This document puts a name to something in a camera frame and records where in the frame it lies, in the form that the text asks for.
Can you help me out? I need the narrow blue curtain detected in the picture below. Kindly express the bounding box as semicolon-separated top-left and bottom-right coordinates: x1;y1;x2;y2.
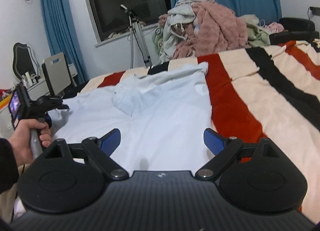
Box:
37;0;88;85

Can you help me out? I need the pale green cloth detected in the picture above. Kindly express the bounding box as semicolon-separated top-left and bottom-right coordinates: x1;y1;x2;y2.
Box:
240;14;272;47

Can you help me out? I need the white dressing table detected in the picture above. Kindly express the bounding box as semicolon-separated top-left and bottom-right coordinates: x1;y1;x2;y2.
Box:
0;63;78;137

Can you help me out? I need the black armchair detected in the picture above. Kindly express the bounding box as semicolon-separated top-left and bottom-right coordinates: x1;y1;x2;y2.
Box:
269;17;320;46

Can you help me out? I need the person's left forearm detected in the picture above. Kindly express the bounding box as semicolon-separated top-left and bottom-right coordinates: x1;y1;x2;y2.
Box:
0;138;20;194

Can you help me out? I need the person's left hand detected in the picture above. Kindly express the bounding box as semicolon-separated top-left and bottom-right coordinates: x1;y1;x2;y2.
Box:
9;118;52;164

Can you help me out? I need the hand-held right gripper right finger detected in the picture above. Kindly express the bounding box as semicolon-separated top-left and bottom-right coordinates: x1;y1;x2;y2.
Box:
195;128;282;180

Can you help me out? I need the wavy vanity mirror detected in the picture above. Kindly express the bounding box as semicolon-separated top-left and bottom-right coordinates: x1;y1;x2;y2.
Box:
13;43;39;82

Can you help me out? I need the white shirt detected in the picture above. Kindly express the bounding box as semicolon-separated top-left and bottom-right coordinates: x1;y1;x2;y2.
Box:
47;62;213;171

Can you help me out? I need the small pink cloth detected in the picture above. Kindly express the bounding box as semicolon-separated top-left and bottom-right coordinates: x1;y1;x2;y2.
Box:
264;22;285;34

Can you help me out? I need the white and black chair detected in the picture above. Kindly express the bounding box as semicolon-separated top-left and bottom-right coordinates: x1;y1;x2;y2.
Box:
41;52;77;100

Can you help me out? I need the pile of clothes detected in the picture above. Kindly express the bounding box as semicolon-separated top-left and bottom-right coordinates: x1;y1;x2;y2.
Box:
160;0;216;62
159;1;251;58

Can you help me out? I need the striped blanket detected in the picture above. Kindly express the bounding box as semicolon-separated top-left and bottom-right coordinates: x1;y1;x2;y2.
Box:
0;39;320;224

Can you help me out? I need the garment steamer stand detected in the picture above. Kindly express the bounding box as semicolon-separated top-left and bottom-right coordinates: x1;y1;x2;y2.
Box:
120;4;153;70

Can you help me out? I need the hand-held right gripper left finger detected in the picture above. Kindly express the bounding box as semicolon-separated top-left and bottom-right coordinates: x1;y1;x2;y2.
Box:
44;128;129;180

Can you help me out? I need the green printed blanket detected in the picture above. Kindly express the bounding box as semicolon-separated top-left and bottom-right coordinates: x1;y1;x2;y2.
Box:
151;25;168;57

